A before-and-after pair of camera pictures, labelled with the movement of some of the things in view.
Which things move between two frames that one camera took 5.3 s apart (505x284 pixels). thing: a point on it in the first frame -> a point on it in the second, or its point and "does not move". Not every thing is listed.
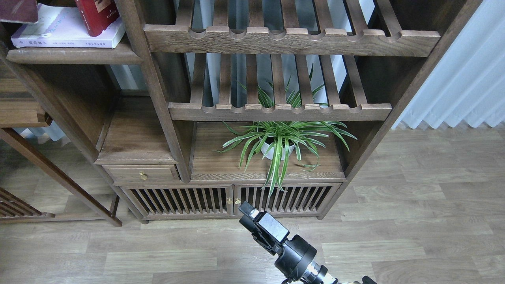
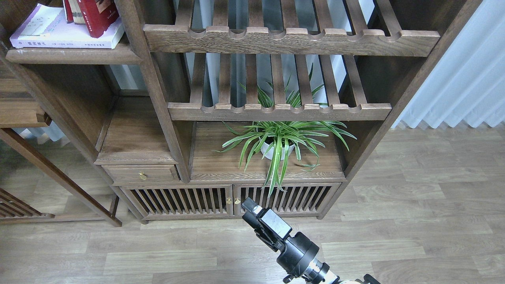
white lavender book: (61, 27) does not move
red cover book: (98, 15) does not move
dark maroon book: (19, 11) -> (69, 12)
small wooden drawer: (141, 174) does not move
